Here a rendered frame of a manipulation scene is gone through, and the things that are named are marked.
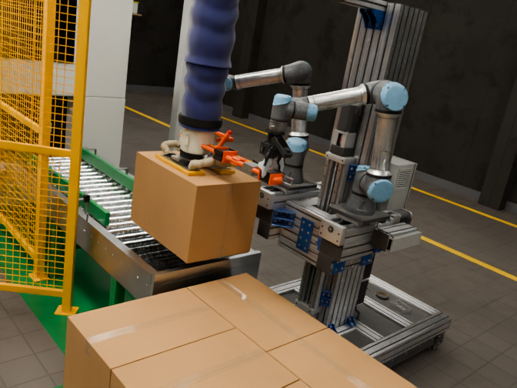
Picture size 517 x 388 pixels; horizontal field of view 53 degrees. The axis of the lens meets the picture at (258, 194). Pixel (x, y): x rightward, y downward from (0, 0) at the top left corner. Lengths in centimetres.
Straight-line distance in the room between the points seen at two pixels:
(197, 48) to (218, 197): 72
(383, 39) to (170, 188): 128
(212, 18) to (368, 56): 81
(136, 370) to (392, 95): 150
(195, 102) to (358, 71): 85
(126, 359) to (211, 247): 77
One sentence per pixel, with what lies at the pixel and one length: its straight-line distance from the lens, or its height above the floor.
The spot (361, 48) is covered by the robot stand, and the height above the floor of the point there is 180.
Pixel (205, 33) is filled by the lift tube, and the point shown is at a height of 174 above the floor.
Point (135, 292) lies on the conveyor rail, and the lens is 276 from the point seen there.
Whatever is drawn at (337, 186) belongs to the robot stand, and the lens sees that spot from 275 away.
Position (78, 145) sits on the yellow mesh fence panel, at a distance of 300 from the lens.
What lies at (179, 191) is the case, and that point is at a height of 100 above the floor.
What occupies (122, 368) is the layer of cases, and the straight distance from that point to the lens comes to 207.
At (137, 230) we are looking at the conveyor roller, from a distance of 325.
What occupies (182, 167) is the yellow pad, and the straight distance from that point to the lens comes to 262.
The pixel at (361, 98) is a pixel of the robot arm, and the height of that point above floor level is 158.
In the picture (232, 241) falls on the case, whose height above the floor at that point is 75.
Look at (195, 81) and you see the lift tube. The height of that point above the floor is 151.
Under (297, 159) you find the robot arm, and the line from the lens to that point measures 283.
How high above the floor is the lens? 179
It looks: 17 degrees down
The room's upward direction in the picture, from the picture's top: 10 degrees clockwise
